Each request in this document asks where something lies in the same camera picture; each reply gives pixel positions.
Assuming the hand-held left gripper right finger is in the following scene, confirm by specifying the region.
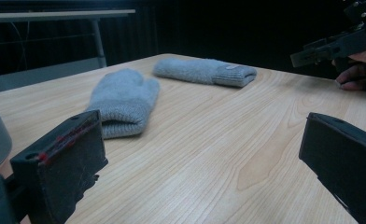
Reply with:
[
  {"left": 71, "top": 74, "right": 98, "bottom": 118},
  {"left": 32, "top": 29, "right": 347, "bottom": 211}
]
[{"left": 298, "top": 112, "right": 366, "bottom": 224}]

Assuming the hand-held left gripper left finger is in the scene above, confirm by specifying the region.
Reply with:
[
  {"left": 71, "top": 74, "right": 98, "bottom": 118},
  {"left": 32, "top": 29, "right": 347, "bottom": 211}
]
[{"left": 9, "top": 109, "right": 109, "bottom": 224}]

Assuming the grey knitted mitten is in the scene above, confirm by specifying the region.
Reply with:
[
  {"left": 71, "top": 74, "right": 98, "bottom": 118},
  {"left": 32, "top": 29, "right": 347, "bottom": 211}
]
[
  {"left": 152, "top": 57, "right": 258, "bottom": 89},
  {"left": 85, "top": 68, "right": 161, "bottom": 140}
]

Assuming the grey metal-framed table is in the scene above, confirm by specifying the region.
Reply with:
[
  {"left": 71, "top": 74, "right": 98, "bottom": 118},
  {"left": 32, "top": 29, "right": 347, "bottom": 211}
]
[{"left": 0, "top": 8, "right": 136, "bottom": 94}]

